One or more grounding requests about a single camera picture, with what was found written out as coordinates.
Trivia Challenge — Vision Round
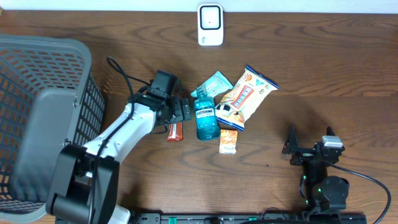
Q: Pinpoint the light green wet wipes pack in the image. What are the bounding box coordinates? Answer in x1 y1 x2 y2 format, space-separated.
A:
190 71 233 98

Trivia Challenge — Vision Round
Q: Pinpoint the long orange snack bar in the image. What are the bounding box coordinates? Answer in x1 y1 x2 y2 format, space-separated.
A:
167 122 183 141

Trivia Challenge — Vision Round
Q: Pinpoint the teal Listerine mouthwash bottle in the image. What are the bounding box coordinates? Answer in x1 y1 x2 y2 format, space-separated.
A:
193 86 220 141

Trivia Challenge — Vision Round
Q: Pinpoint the small orange snack packet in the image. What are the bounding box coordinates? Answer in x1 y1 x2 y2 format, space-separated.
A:
219 129 238 154

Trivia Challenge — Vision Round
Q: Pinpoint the cream snack bag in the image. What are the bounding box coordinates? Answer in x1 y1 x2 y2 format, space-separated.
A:
215 65 279 131

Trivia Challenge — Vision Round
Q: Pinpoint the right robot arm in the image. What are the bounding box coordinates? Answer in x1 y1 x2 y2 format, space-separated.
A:
282 126 349 213

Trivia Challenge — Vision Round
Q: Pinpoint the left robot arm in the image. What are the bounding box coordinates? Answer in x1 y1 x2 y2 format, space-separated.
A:
45 70 192 223

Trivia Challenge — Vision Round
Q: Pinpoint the white barcode scanner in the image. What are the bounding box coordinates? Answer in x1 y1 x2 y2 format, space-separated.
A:
197 3 224 46

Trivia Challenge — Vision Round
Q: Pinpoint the grey plastic shopping basket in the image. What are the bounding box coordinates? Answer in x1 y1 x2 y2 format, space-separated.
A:
1 34 105 223

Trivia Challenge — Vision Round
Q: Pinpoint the black left camera cable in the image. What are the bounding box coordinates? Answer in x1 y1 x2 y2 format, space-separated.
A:
88 56 152 224

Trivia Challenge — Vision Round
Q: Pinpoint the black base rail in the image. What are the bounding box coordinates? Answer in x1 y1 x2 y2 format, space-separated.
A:
128 213 367 224

